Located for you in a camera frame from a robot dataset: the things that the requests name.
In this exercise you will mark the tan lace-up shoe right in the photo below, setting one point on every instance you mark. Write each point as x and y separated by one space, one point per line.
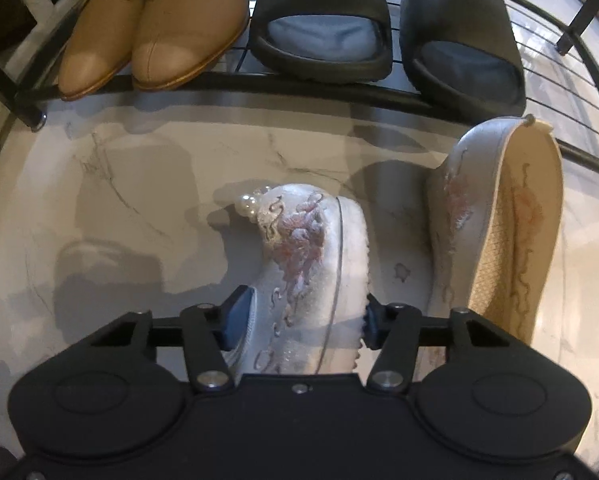
177 40

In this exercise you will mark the tan lace-up shoe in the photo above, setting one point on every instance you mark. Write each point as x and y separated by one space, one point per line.
100 46
177 40

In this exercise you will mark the black slide sandal right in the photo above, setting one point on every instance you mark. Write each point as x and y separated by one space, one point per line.
462 55

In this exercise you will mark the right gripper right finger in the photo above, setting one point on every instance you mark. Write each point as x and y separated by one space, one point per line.
394 330

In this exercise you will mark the white embroidered pearl shoe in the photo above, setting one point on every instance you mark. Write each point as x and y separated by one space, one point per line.
308 304

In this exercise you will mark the black slide sandal left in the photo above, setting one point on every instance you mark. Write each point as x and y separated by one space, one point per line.
332 41

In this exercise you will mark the black metal shoe rack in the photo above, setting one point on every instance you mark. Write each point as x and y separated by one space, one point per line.
21 97

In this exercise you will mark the black slide sandal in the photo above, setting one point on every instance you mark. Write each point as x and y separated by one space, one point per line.
332 41
462 55

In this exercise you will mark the tan lace-up shoe left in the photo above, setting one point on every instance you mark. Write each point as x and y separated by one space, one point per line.
100 46

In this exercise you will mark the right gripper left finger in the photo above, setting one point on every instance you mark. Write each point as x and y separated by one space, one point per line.
209 331

